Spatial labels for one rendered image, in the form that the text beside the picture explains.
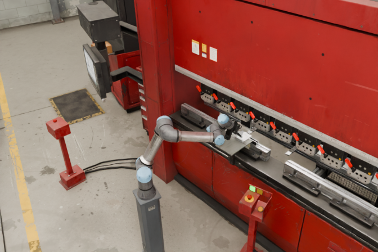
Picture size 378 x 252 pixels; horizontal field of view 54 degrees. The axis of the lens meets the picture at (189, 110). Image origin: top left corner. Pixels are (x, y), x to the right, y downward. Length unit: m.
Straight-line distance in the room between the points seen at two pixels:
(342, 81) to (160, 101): 1.76
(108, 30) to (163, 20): 0.48
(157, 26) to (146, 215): 1.57
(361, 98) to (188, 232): 2.11
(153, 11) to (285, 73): 1.22
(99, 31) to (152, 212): 1.52
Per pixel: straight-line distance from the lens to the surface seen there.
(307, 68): 2.53
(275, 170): 3.10
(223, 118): 2.82
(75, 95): 6.06
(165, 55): 3.38
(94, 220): 3.99
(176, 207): 3.95
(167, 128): 2.67
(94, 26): 3.13
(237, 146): 3.09
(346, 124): 2.55
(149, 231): 3.23
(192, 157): 3.71
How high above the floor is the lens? 2.92
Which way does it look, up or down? 33 degrees down
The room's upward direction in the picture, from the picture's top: 2 degrees counter-clockwise
